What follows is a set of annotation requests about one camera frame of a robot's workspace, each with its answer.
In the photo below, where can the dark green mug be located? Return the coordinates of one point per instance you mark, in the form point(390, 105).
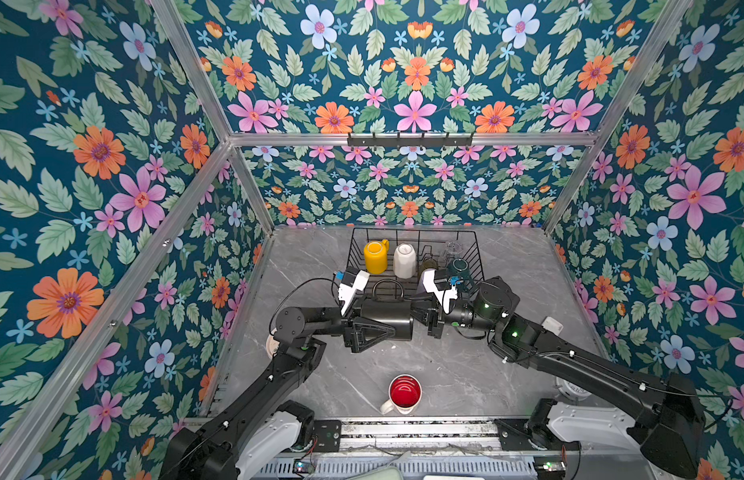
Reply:
point(460, 273)

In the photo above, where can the black mug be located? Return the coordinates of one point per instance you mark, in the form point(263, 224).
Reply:
point(386, 302)

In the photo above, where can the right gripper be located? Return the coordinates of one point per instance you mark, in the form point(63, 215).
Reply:
point(447, 315)

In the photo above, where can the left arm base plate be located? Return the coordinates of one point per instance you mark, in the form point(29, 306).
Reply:
point(327, 435)

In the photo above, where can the black hook rail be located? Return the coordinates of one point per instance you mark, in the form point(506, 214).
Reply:
point(398, 140)

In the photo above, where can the white alarm clock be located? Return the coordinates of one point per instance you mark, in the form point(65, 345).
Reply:
point(571, 390)

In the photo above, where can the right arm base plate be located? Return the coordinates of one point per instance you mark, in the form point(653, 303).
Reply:
point(517, 433)

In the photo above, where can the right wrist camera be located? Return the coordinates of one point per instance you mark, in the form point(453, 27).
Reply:
point(438, 282)

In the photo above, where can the olive glass cup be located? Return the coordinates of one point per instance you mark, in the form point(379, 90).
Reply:
point(428, 262)

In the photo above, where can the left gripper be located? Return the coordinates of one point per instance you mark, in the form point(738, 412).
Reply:
point(355, 339)

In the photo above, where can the clear plastic cup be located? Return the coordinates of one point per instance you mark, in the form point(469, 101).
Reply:
point(453, 250)

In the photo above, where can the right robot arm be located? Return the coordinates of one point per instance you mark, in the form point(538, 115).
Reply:
point(669, 419)

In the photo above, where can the yellow mug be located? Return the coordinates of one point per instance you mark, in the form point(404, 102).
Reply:
point(376, 256)

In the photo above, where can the black wire dish rack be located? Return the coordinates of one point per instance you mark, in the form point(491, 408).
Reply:
point(425, 241)

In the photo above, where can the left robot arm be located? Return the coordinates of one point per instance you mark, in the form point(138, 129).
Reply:
point(263, 422)

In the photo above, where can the pink alarm clock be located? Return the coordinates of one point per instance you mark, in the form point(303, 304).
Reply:
point(272, 346)

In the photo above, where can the white cream mug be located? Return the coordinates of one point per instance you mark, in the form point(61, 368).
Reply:
point(405, 261)

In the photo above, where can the red and white mug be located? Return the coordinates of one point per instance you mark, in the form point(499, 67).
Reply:
point(404, 395)

